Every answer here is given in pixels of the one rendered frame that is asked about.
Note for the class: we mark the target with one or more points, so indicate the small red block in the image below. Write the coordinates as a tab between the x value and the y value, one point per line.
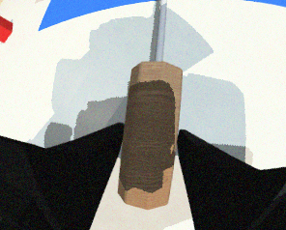
5	29

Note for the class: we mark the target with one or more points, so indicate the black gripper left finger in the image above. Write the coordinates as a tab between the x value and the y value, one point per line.
67	180

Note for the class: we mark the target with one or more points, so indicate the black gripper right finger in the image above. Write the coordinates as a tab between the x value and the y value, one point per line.
225	193

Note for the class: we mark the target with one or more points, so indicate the blue flat strip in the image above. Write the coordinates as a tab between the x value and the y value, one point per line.
62	10

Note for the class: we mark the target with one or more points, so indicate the screwdriver with brown handle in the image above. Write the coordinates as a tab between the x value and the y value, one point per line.
151	128

